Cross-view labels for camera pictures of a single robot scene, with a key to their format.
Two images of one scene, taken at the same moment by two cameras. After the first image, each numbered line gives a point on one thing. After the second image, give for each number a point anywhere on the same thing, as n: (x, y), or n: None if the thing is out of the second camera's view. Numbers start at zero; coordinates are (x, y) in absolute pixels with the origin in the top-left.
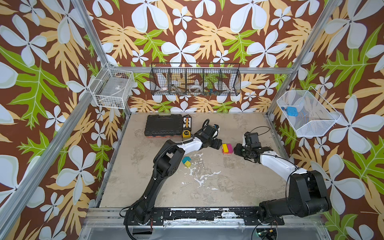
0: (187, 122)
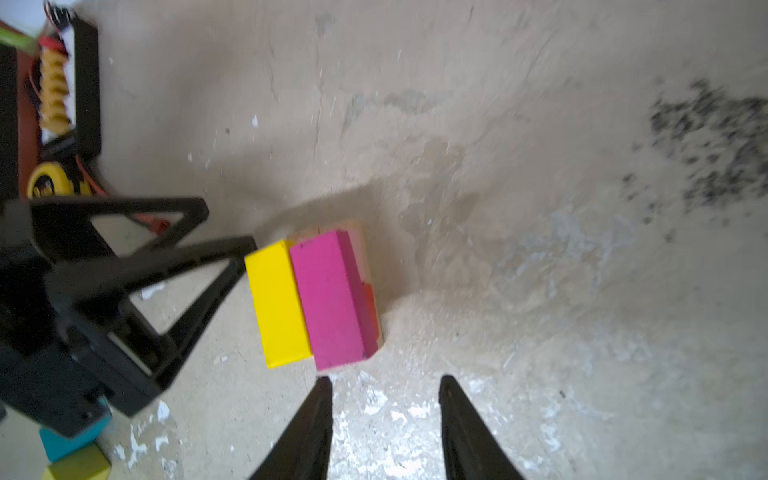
0: (68, 84)
